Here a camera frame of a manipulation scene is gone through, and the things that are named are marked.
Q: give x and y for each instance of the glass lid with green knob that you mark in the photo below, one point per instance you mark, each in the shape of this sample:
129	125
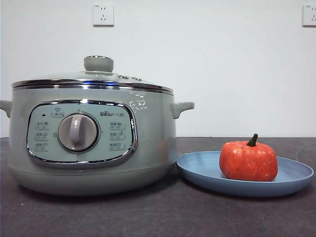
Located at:
98	64

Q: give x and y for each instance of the orange toy pumpkin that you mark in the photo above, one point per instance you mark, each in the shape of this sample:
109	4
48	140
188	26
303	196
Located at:
247	163

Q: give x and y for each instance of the pale green electric steamer pot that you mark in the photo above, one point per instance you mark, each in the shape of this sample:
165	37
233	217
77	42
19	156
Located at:
153	138

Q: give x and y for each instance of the light blue round plate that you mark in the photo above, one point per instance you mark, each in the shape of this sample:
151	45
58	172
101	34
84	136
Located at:
197	170

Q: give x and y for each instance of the grey steamer dial knob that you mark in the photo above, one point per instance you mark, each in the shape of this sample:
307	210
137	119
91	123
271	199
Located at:
77	132

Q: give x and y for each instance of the white wall socket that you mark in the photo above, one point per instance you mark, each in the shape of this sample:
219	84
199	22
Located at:
309	14
103	14

